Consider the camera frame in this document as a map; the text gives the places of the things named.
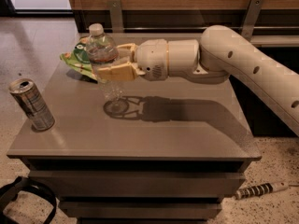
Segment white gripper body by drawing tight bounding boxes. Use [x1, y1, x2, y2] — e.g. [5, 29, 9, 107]
[135, 39, 168, 81]

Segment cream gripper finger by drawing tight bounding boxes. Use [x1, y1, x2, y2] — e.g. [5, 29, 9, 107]
[117, 43, 137, 59]
[97, 62, 145, 81]

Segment clear plastic water bottle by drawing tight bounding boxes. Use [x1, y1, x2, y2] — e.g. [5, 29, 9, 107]
[86, 23, 128, 115]

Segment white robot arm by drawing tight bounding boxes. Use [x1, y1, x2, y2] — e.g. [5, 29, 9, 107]
[97, 25, 299, 135]

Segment silver redbull can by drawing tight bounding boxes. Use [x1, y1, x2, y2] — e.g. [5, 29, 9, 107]
[8, 78, 55, 131]

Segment green snack bag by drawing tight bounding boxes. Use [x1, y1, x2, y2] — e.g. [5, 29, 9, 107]
[60, 36, 96, 80]

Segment grey drawer cabinet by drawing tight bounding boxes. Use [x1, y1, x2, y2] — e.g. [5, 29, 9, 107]
[7, 64, 261, 224]

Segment white power strip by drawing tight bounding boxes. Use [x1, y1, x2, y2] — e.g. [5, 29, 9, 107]
[235, 181, 289, 200]

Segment left metal wall bracket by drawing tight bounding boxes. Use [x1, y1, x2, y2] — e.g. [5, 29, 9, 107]
[107, 0, 124, 33]

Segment metal wall bracket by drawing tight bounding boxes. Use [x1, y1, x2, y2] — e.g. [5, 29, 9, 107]
[238, 0, 264, 41]
[107, 0, 124, 33]

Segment right metal wall bracket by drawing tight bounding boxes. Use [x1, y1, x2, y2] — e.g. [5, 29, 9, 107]
[238, 0, 264, 41]

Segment black bag strap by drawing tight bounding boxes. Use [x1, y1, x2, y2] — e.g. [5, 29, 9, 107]
[0, 175, 58, 224]

